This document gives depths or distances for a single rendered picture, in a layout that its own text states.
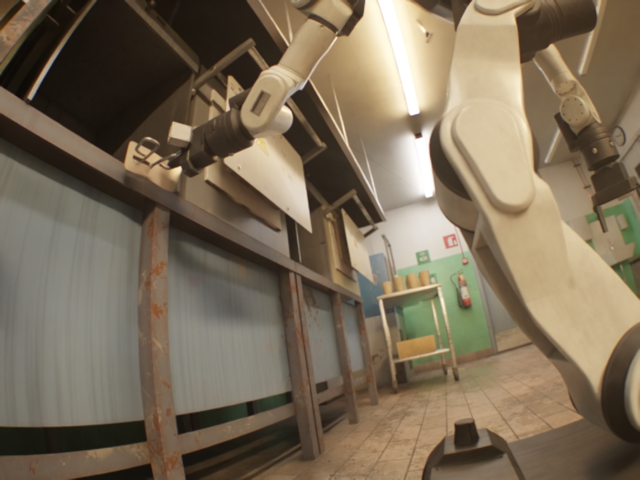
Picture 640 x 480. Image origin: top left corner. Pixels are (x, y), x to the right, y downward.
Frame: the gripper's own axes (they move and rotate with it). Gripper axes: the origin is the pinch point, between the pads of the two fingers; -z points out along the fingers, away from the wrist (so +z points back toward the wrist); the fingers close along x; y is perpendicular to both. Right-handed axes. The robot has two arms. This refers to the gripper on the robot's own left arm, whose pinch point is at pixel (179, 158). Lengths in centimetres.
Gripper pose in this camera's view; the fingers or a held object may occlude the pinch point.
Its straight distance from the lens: 75.0
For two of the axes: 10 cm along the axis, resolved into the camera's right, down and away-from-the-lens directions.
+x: -1.3, -9.2, 3.6
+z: 9.2, -2.5, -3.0
